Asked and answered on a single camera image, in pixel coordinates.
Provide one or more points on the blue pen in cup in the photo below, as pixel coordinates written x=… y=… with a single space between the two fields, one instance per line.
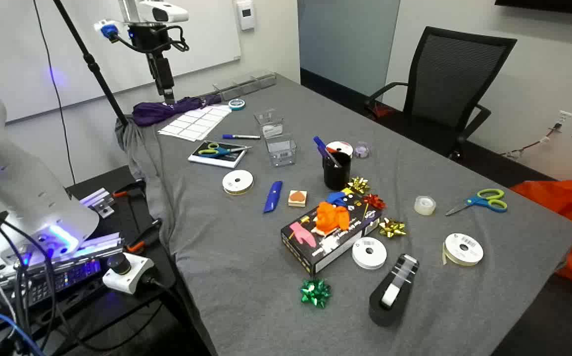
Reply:
x=321 y=147

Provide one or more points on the black cup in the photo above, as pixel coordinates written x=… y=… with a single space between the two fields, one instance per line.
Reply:
x=337 y=171

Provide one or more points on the orange gift bow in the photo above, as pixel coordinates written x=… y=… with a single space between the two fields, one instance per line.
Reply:
x=331 y=218

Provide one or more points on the black tape dispenser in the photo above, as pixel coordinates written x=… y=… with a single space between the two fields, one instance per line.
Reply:
x=390 y=297

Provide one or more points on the small orange square box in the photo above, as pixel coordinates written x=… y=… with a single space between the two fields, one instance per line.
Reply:
x=297 y=198

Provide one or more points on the grey tablecloth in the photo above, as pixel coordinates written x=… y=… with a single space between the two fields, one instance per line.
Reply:
x=261 y=291

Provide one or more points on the clear plastic box near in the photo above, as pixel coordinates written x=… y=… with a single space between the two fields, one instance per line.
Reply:
x=281 y=151

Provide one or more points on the black office chair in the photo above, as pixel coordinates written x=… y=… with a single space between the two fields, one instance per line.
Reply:
x=439 y=103

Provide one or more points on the white ribbon spool left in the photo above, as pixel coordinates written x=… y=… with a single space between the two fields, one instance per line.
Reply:
x=238 y=181

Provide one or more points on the yellow striped gift bow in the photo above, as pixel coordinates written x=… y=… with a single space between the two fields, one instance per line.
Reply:
x=358 y=185

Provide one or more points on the red white round tin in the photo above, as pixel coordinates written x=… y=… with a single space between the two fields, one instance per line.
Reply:
x=340 y=147

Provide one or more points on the small clear round container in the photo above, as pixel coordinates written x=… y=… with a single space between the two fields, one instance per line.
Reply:
x=360 y=151

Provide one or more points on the purple cloth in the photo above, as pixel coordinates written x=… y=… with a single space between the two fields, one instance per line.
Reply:
x=152 y=113

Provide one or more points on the green gift bow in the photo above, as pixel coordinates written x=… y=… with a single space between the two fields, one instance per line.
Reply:
x=315 y=291

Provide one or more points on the red gift bow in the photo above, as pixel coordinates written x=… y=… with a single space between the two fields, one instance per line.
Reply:
x=374 y=202

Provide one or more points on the white gold ribbon spool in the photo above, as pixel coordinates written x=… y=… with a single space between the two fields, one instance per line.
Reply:
x=461 y=250

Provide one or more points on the blue marker pen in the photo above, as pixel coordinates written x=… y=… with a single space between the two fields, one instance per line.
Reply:
x=240 y=137

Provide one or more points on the wall television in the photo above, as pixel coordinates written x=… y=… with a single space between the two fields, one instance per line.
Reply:
x=538 y=5

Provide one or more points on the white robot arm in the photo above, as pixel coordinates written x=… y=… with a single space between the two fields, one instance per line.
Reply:
x=40 y=212

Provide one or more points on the clear plastic box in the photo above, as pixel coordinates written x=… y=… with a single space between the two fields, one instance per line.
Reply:
x=281 y=151
x=269 y=123

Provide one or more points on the white label sheets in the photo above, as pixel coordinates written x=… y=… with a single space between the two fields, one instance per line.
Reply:
x=196 y=125

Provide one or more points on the blue utility knife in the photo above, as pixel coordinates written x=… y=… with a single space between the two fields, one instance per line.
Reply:
x=273 y=196

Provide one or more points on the blue green scissors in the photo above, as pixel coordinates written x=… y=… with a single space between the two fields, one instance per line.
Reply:
x=491 y=198

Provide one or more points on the white ribbon spool centre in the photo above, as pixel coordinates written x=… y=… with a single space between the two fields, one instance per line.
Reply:
x=368 y=254

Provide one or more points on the gold gift bow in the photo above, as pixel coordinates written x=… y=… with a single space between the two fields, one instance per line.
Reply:
x=392 y=228

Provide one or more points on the white power adapter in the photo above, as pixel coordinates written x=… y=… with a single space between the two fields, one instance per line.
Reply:
x=125 y=272

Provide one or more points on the black box of bows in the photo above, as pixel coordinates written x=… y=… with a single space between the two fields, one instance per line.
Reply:
x=315 y=250

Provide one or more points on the green scissors on notebook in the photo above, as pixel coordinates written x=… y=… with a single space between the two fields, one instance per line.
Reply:
x=214 y=149

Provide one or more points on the teal tape roll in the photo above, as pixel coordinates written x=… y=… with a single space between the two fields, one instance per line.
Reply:
x=236 y=103

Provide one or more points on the clear plastic box far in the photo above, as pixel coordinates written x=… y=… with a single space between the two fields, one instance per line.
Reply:
x=269 y=123

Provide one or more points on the camera on tripod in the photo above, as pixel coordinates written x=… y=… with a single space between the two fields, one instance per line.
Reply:
x=152 y=26

